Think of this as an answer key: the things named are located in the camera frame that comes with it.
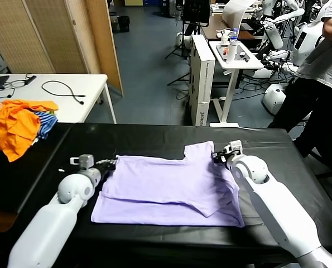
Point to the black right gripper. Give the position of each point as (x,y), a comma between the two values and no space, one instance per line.
(223,157)

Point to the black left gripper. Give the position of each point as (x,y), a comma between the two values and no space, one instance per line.
(102,169)

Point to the lavender printed t-shirt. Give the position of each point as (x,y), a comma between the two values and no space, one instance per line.
(168,181)

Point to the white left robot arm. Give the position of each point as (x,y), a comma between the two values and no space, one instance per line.
(57,212)

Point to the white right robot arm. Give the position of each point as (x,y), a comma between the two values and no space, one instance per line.
(274,206)

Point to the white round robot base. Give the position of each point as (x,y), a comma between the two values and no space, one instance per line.
(182,39)

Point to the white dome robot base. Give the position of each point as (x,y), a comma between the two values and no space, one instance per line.
(273,97)

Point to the black plastic table cover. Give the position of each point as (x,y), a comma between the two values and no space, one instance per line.
(98,145)

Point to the white table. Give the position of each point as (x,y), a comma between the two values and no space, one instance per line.
(71,111)

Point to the tall white cardboard box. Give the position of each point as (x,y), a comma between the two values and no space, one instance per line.
(203,83)

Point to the blue striped garment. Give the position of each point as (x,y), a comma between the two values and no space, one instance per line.
(47,123)

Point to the black side table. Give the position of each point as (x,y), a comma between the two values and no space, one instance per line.
(20,178)

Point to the small white standing desk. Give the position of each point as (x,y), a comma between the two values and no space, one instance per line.
(238,63)

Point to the orange garment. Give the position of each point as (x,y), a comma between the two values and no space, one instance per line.
(15,128)

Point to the white cylinder bottle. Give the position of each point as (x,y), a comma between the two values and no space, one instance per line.
(231,53)

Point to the small orange tool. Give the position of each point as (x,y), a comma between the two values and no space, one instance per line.
(225,52)

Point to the grey tray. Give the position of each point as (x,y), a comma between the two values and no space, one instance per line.
(239,50)

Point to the black tripod stand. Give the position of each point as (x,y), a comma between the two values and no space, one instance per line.
(182,50)

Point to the black power adapter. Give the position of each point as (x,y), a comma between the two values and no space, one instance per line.
(30,80)

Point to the white cup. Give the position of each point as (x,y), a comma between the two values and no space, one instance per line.
(224,36)

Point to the clear water bottle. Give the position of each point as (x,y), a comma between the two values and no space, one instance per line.
(233,36)

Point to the brown wooden desk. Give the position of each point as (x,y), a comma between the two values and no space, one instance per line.
(213,28)

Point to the bystander in grey shirt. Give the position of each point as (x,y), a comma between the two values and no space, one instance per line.
(316,67)

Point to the black waste bin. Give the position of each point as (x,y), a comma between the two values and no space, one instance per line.
(124,24)

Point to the wooden folding screen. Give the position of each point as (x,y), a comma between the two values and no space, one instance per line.
(43,36)

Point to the white humanoid robot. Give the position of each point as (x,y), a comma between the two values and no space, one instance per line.
(303,42)

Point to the white curved cover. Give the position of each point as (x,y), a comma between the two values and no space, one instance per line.
(232,11)

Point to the black monitor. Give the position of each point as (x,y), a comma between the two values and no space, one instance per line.
(196,11)

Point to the right wrist grey camera box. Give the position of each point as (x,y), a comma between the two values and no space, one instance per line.
(234,147)

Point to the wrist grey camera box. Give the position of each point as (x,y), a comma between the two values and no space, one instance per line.
(234,147)
(83,161)

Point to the left wrist grey camera box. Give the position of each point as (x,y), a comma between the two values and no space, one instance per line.
(83,161)

